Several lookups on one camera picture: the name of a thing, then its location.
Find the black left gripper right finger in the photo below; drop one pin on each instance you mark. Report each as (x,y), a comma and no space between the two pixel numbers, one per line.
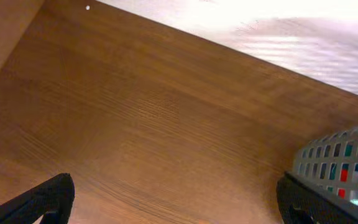
(299,202)

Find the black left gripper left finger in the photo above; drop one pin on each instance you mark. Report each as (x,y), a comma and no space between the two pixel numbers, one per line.
(50,202)

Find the multicolour tissue pack bundle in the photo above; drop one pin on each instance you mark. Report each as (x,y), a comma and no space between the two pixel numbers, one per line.
(354,175)

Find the grey plastic lattice basket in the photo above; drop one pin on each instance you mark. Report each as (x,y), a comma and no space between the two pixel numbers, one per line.
(322,186)

